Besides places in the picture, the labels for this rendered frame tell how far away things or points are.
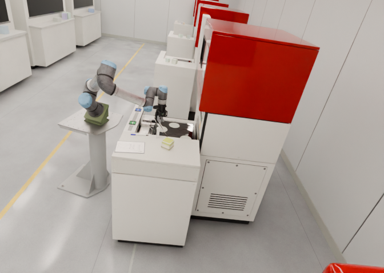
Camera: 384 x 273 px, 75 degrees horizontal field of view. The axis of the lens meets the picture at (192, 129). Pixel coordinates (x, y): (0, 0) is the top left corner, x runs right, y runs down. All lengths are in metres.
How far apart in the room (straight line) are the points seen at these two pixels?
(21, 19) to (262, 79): 5.29
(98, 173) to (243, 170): 1.49
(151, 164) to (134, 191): 0.29
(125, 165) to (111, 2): 8.80
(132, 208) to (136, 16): 8.61
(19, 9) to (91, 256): 5.02
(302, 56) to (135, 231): 1.87
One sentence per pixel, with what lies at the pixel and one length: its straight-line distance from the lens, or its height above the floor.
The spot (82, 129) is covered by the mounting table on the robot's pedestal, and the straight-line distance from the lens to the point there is 2.41.
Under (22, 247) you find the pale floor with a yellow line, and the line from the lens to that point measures 2.67.
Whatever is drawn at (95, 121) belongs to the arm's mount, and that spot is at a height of 0.85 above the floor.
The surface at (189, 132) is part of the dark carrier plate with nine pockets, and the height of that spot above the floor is 0.90.
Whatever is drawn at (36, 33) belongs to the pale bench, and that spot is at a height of 0.75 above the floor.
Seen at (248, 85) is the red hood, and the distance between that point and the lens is 1.91.
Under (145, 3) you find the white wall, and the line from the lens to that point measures 10.01.
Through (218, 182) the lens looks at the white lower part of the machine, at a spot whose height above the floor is 0.54.
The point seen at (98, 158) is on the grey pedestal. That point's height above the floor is 0.43.
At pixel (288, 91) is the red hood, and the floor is 1.48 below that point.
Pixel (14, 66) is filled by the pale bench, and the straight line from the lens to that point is 5.55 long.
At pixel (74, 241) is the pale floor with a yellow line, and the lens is 2.59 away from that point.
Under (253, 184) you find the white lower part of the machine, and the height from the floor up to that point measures 0.56.
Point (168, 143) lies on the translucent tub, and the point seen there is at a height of 1.03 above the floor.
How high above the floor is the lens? 2.04
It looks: 29 degrees down
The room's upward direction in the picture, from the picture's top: 10 degrees clockwise
